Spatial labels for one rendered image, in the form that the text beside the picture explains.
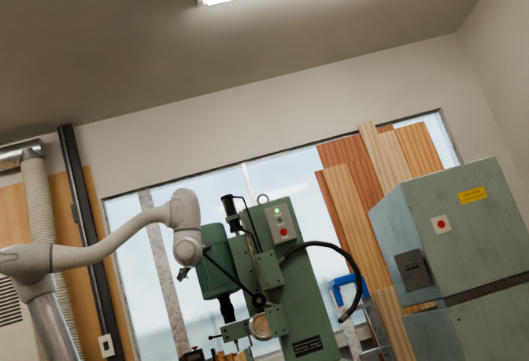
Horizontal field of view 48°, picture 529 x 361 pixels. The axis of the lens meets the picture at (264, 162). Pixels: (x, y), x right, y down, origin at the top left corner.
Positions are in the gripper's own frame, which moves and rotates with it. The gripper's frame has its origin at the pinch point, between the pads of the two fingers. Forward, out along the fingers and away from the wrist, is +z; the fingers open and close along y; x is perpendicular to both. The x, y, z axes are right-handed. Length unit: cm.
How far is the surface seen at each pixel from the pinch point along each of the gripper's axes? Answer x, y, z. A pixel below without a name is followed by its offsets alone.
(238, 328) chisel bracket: -30.4, -8.7, 10.7
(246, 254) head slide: -13.0, 17.1, 7.2
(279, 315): -40.4, 5.6, -6.0
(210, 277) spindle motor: -7.5, -0.4, 6.4
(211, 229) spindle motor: 5.8, 15.4, 5.9
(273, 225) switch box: -14.8, 32.7, -3.0
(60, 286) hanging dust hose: 74, -60, 121
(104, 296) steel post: 51, -49, 131
